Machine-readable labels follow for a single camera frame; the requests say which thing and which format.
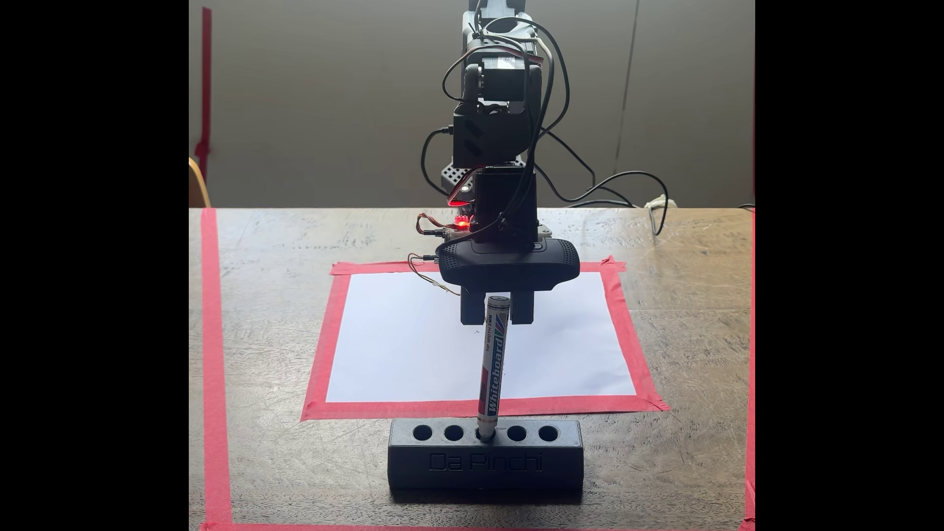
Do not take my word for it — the whiteboard marker pen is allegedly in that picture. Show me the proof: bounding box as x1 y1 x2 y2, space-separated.
476 295 512 442

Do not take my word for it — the short black cable loop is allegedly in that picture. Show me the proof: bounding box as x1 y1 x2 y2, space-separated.
420 126 455 200

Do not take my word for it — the wooden chair back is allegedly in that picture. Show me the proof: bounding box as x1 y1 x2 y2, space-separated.
189 156 213 209

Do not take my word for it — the long red tape strip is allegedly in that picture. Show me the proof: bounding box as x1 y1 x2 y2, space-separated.
740 210 756 531
199 522 756 531
201 208 235 531

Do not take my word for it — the white paper sheet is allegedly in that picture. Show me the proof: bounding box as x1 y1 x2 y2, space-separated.
326 272 637 404

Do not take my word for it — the black oval webcam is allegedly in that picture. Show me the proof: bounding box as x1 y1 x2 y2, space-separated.
434 236 582 294

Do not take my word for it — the black pen holder block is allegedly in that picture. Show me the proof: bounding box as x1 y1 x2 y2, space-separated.
387 418 585 494

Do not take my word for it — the thin brown wire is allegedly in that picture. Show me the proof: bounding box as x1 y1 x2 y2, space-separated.
407 252 463 298

